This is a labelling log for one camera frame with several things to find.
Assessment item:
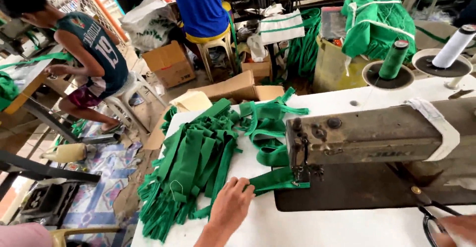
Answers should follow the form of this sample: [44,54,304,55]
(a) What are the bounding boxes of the person's left hand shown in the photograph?
[212,177,256,233]

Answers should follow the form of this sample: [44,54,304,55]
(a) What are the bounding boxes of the person's right hand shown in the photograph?
[434,214,476,247]

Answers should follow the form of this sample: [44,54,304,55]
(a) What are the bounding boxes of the black handled scissors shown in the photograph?
[409,185,462,247]

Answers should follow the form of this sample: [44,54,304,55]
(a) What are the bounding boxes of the green fabric strap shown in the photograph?
[248,167,311,196]

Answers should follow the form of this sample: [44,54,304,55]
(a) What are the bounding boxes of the beige paper sheet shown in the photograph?
[170,91,213,113]

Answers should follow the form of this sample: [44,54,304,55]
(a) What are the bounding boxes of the flattened cardboard box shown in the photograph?
[188,70,285,104]

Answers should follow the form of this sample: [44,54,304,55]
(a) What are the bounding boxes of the white cloth band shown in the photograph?
[405,98,461,162]

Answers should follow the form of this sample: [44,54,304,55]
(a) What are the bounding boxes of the grey industrial sewing machine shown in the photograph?
[274,97,476,213]

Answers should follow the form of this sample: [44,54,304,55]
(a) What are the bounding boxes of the small cardboard box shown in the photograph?
[241,52,272,78]

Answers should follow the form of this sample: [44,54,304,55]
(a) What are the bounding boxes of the white plastic stool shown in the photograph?
[185,1,238,84]

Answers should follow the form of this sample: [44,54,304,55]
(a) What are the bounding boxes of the patterned floor mat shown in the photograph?
[61,122,144,247]

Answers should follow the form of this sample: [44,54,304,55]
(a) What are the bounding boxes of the open cardboard box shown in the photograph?
[142,40,196,89]

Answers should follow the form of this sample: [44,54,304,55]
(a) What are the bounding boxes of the white plastic chair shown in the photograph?
[102,71,169,133]

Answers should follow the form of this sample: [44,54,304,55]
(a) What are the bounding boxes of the yellow plastic drum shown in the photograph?
[312,35,369,94]

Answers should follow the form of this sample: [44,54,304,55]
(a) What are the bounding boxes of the round thread stand disc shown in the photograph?
[412,48,474,90]
[362,60,415,91]

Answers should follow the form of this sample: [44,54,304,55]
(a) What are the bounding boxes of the white bag with green stripes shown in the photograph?
[258,10,306,46]

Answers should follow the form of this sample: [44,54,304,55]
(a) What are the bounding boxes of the beige plastic chair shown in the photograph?
[50,225,123,247]

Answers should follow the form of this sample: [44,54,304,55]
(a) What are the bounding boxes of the green thread spool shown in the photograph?
[379,40,410,80]

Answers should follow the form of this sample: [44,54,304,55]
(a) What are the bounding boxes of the cream plastic bottle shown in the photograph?
[40,143,88,163]

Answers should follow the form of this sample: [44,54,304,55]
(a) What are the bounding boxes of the white thread spool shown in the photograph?
[432,24,476,69]

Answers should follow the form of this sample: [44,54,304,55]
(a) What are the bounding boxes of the white plastic sack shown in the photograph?
[120,0,178,52]

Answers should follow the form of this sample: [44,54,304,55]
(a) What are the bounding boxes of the black sewing machine pedal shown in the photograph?
[19,182,80,227]

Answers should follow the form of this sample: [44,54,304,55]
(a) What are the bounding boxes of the bundle of green fabric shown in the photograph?
[341,0,417,62]

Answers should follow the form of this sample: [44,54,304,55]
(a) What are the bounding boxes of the pink cloth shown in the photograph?
[0,222,53,247]

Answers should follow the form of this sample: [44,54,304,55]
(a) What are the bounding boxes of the sewing table with yellow edge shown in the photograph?
[0,42,121,145]

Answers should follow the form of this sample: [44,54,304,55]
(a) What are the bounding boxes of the green fabric heap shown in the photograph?
[0,71,20,112]

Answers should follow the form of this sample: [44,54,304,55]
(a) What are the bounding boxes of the pile of green fabric straps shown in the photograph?
[138,98,243,243]

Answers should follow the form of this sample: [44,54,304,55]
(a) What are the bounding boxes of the tangled bunch of green straps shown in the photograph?
[238,87,310,167]

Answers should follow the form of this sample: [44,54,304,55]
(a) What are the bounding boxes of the hanging green straps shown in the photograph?
[286,8,322,80]

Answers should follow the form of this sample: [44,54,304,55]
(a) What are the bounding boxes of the black metal table frame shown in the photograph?
[0,150,102,199]

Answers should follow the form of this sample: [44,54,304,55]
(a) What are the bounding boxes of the long green strap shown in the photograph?
[0,52,75,71]

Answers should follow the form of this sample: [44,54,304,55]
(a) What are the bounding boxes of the wire mesh fence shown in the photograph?
[26,0,127,47]

